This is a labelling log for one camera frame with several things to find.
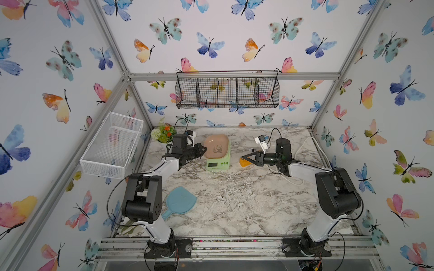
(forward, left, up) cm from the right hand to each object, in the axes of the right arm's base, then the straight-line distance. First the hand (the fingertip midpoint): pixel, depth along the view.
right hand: (246, 157), depth 85 cm
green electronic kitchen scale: (-1, +13, -5) cm, 14 cm away
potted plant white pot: (+13, +44, +2) cm, 46 cm away
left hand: (+7, +20, -2) cm, 21 cm away
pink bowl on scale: (+8, +16, -2) cm, 17 cm away
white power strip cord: (+13, -32, -16) cm, 38 cm away
